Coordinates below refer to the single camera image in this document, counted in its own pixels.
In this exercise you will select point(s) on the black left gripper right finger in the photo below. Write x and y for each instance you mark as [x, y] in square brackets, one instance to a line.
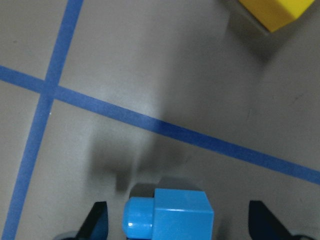
[263, 224]

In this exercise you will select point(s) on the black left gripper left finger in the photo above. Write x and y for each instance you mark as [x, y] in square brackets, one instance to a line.
[96, 224]

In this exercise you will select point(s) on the blue toy block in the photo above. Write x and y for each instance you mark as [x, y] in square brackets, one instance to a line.
[170, 214]

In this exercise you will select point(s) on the yellow toy block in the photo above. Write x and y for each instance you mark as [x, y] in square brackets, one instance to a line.
[275, 14]

